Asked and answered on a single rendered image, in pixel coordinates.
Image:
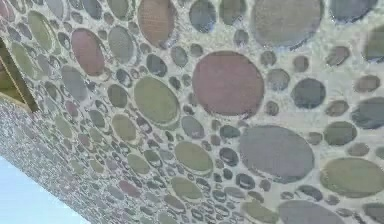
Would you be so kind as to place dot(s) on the brown wooden frame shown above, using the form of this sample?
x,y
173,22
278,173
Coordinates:
x,y
13,78

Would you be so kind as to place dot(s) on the bed with coloured circles cover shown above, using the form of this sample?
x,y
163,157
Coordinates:
x,y
206,133

